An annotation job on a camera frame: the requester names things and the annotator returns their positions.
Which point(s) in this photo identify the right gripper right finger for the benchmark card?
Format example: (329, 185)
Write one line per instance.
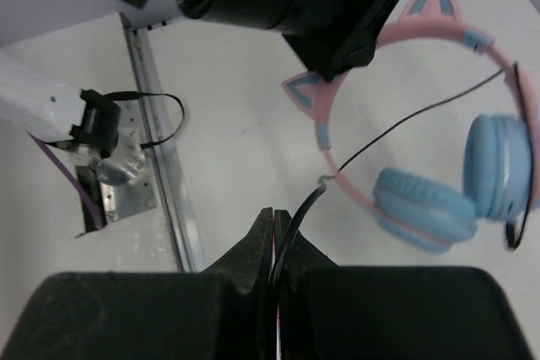
(349, 294)

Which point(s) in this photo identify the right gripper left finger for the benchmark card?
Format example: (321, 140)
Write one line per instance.
(212, 314)

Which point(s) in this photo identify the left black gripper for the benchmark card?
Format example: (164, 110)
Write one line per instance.
(331, 37)

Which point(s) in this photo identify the pink blue cat-ear headphones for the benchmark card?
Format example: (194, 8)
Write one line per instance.
(439, 138)

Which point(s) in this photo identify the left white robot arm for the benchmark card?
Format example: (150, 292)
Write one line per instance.
(64, 116)

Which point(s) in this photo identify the aluminium table rail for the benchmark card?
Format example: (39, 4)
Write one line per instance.
(157, 125)

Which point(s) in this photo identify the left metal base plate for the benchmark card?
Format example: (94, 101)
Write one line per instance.
(122, 185)

